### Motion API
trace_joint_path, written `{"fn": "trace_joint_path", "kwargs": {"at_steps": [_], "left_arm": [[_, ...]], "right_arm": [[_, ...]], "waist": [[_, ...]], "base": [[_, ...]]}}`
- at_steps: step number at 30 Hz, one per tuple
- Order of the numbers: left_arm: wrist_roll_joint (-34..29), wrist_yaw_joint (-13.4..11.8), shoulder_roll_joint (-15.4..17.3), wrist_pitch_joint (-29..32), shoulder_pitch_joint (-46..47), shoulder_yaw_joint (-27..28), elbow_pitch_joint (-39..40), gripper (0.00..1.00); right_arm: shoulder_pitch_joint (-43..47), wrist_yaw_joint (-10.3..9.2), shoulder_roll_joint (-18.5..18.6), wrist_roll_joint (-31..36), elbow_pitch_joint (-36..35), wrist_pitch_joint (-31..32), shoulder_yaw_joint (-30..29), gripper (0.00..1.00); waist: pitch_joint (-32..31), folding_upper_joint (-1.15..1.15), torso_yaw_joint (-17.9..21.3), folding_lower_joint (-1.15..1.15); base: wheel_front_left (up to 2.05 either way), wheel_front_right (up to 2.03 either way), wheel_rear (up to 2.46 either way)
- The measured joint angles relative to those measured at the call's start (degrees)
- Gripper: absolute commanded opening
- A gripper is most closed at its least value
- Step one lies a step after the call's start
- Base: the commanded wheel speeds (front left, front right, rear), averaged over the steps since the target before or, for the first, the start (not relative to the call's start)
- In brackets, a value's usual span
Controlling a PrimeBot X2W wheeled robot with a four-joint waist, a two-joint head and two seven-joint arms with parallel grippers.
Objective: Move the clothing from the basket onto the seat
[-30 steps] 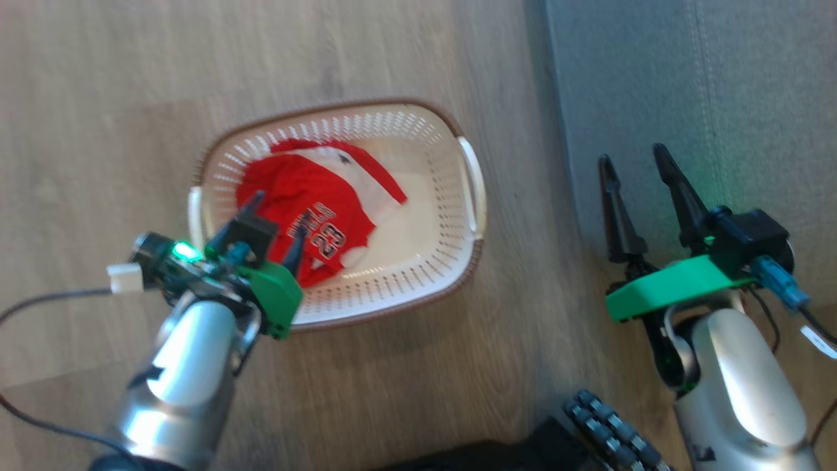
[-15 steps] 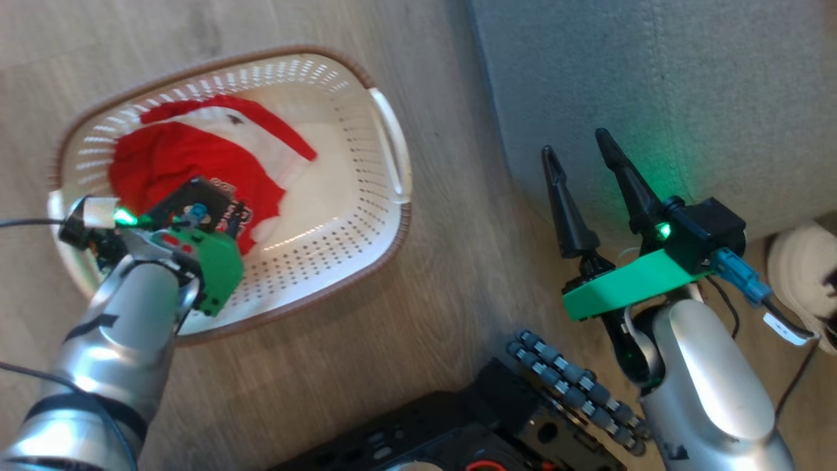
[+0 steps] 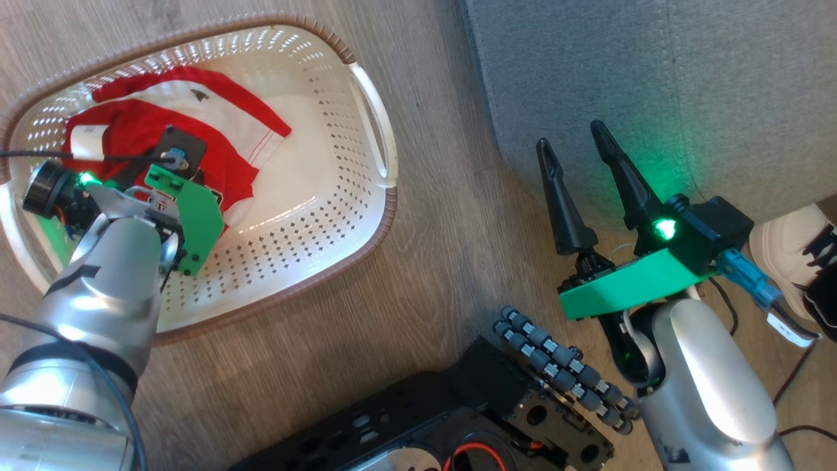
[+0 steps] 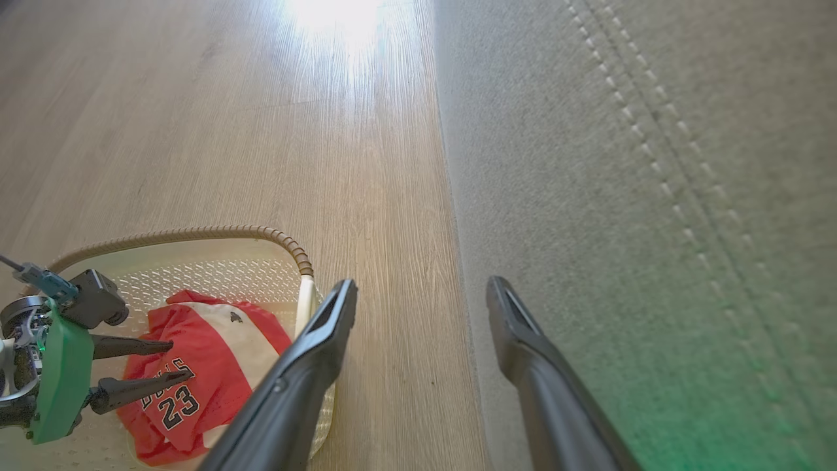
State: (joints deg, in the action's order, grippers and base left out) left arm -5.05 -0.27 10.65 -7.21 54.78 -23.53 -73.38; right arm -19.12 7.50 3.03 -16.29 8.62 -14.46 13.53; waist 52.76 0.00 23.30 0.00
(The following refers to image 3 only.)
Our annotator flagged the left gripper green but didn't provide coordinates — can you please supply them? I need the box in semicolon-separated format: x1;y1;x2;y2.
78;164;225;277

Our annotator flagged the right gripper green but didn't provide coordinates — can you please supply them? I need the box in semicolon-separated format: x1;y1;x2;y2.
537;120;717;389

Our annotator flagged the red and white garment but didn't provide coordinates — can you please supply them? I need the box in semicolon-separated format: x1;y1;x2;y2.
62;65;293;231

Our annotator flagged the grey fabric sofa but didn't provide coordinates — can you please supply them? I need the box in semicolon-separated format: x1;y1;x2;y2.
461;0;837;234

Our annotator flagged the white perforated laundry basket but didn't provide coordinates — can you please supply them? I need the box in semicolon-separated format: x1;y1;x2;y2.
0;12;400;346

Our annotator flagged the grey roller omni wheel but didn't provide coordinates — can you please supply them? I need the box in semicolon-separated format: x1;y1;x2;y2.
493;305;642;436

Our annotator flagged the white and black shoe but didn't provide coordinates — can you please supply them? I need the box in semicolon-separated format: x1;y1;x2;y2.
748;203;837;342

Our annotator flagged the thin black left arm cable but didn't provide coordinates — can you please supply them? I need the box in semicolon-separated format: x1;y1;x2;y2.
0;149;174;164

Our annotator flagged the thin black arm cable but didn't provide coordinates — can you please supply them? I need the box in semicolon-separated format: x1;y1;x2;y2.
0;149;174;164
709;277;740;336

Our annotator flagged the blue right camera plug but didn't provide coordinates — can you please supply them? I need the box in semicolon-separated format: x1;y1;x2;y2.
716;248;783;309

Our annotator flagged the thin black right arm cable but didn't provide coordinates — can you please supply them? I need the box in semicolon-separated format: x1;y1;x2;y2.
709;277;740;336

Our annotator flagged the white cable tag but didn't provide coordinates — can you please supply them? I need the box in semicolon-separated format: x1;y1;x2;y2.
766;311;819;349

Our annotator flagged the black floor cable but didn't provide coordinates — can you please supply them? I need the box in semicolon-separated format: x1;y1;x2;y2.
772;339;837;440

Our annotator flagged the red wire loop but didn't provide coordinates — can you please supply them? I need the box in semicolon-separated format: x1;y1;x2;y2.
441;442;508;471

